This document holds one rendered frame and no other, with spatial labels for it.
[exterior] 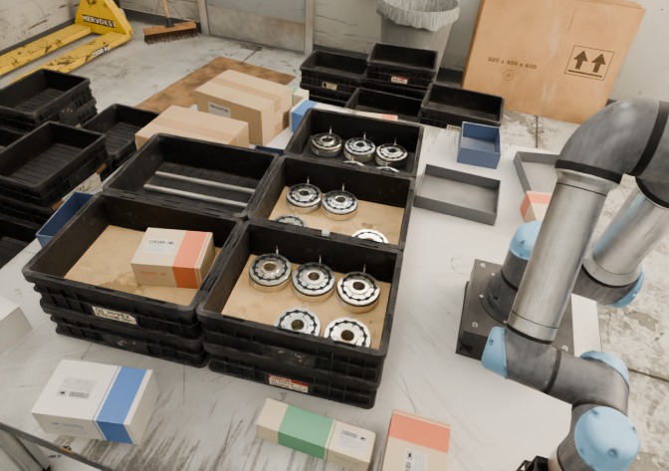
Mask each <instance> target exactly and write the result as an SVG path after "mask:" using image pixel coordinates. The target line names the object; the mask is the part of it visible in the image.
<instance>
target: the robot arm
mask: <svg viewBox="0 0 669 471"><path fill-rule="evenodd" d="M554 172H555V174H556V176H557V183H556V186H555V189H554V192H553V194H552V197H551V200H550V203H549V206H548V208H547V211H546V214H545V217H544V220H536V221H531V222H529V223H525V224H523V225H522V226H520V227H519V228H518V229H517V231H516V233H515V235H514V237H513V238H512V240H511V242H510V246H509V250H508V252H507V255H506V258H505V261H504V263H503V266H502V269H501V270H499V271H498V272H497V273H496V274H495V275H494V276H493V277H492V278H491V280H490V281H489V283H488V286H487V288H486V298H487V301H488V303H489V304H490V306H491V307H492V308H493V310H494V311H496V312H497V313H498V314H499V315H501V316H502V317H504V318H506V319H508V320H507V324H506V326H505V327H504V328H499V327H493V328H492V329H491V332H490V334H489V337H488V340H487V343H486V346H485V349H484V352H483V356H482V365H483V367H484V368H485V369H487V370H489V371H492V372H494V373H496V374H498V375H500V376H502V377H504V378H505V379H510V380H512V381H514V382H517V383H519V384H522V385H524V386H527V387H529V388H532V389H534V390H537V391H539V392H542V393H544V394H546V395H548V396H551V397H553V398H556V399H558V400H561V401H563V402H566V403H568V404H571V420H570V428H569V433H568V435H567V436H566V437H565V439H564V440H563V441H562V442H561V443H560V444H559V445H558V446H557V448H556V449H555V450H554V451H553V452H552V453H551V455H550V457H549V458H546V457H543V456H539V455H537V456H536V457H535V458H534V459H533V460H532V461H529V460H526V459H525V460H524V461H523V462H522V464H521V465H520V466H519V468H518V469H517V470H516V471H624V470H626V469H627V468H628V467H629V466H630V465H631V463H632V461H633V459H634V458H635V457H636V456H637V455H638V453H639V451H640V446H641V441H640V436H639V434H638V433H637V431H636V429H635V426H634V424H633V423H632V422H631V421H630V420H629V419H628V396H629V394H630V386H629V375H628V370H627V367H626V365H625V363H624V362H623V361H622V360H621V359H620V358H619V357H618V356H616V355H614V354H612V353H608V352H604V351H602V352H597V351H588V352H585V353H583V354H581V355H580V356H579V357H577V356H575V355H572V354H569V353H565V352H563V351H560V350H557V349H555V348H552V344H553V341H554V339H555V336H556V333H557V330H558V326H559V323H560V321H561V318H562V315H563V313H564V310H565V307H566V305H567V302H568V299H569V297H570V294H575V295H578V296H580V297H583V298H586V299H589V300H592V301H595V302H598V303H600V304H601V305H604V306H610V307H613V308H623V307H626V306H627V305H629V304H630V303H631V302H632V301H633V300H634V299H635V298H636V295H637V293H639V292H640V290H641V288H642V285H643V283H644V280H645V275H646V268H645V265H644V263H643V262H642V261H643V260H644V258H645V257H646V256H647V255H648V254H649V253H650V252H651V251H652V250H653V249H654V248H655V247H656V246H657V245H658V243H659V242H660V241H661V240H662V239H663V238H664V237H665V236H666V235H667V234H668V233H669V102H664V101H659V100H658V99H653V98H646V97H636V98H629V99H625V100H621V101H618V102H615V103H613V104H611V105H608V106H606V107H605V108H603V109H601V110H599V111H598V112H596V113H595V114H593V115H592V116H591V117H589V118H588V119H587V120H585V121H584V122H583V123H582V124H581V125H580V126H579V127H578V128H577V129H576V130H575V131H574V133H573V134H572V135H571V136H570V137H569V138H568V140H567V141H566V143H565V144H564V146H563V148H562V150H561V151H560V153H559V156H558V158H557V162H556V165H555V168H554ZM623 174H626V175H630V176H634V179H635V183H636V186H635V187H634V189H633V190H632V192H631V193H630V194H629V196H628V197H627V199H626V200H625V202H624V203H623V204H622V206H621V207H620V209H619V210H618V211H617V213H616V214H615V216H614V217H613V219H612V220H611V221H610V223H609V224H608V226H607V227H606V228H605V230H604V231H603V233H602V234H601V236H596V237H594V238H592V235H593V232H594V230H595V227H596V224H597V222H598V219H599V216H600V214H601V211H602V208H603V205H604V203H605V200H606V197H607V195H608V192H610V191H611V190H613V189H615V188H617V187H619V184H620V181H621V179H622V176H623ZM591 238H592V239H591ZM523 466H524V468H522V467H523Z"/></svg>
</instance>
